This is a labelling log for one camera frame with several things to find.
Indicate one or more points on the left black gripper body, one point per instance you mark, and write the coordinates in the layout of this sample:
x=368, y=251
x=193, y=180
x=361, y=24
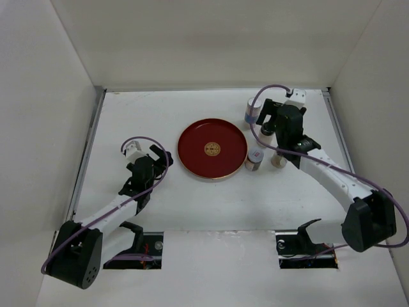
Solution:
x=152, y=179

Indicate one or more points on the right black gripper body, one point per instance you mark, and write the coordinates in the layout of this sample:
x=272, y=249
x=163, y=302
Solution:
x=279, y=139

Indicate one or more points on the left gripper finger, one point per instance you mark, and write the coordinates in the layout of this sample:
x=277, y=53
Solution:
x=156, y=150
x=166, y=159

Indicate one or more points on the tall bottle silver cap blue label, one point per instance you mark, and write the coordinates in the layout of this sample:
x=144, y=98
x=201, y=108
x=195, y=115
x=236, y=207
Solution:
x=253, y=110

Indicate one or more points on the black-capped white shaker bottle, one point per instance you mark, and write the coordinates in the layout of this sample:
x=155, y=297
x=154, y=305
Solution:
x=265, y=135

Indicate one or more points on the black-capped tan shaker bottle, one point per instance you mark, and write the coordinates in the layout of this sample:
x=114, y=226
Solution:
x=278, y=160

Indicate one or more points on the short jar red-white lid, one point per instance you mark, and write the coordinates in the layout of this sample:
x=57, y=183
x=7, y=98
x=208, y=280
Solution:
x=254, y=158

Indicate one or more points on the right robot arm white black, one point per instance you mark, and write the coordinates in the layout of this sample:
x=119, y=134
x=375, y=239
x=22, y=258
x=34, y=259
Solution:
x=370, y=212

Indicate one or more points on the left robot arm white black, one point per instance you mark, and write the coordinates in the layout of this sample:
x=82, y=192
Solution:
x=108, y=237

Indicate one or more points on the red round lacquer tray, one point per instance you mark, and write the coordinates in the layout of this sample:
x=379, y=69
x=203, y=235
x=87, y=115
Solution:
x=212, y=148

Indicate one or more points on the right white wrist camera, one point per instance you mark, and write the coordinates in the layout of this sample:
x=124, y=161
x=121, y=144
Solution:
x=296, y=97

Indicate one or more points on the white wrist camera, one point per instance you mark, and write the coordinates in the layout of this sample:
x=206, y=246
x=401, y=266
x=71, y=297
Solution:
x=296, y=97
x=133, y=151

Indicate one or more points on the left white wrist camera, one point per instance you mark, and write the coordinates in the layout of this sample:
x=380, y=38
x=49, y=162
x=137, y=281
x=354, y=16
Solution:
x=133, y=151

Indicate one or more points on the right metal table rail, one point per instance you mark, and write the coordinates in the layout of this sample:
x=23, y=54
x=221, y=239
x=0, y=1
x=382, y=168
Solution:
x=338, y=131

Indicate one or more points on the metal table rail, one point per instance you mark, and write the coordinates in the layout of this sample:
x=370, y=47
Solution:
x=338, y=131
x=76, y=193

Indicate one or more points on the left metal table rail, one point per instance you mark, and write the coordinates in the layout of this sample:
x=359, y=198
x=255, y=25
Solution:
x=76, y=193

